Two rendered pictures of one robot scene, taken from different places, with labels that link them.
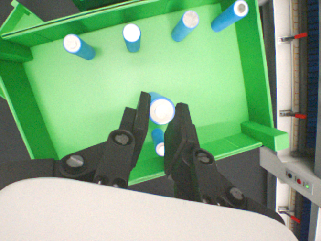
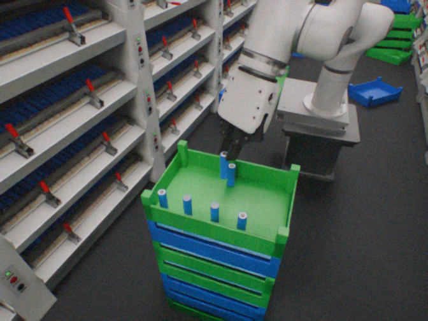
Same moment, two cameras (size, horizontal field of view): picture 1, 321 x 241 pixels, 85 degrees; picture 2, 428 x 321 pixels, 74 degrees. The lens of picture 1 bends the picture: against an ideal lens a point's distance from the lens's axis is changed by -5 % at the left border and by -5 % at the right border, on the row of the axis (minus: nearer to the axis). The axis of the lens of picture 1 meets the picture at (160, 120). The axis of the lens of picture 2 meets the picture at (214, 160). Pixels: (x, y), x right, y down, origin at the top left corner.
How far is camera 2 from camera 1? 0.49 m
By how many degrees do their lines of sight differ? 35
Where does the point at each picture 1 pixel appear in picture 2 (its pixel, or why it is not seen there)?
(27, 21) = not seen: outside the picture
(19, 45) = (273, 248)
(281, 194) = (169, 141)
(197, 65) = not seen: hidden behind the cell
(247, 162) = not seen: hidden behind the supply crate
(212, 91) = (190, 186)
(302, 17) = (48, 242)
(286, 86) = (104, 205)
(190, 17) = (186, 198)
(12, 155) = (400, 313)
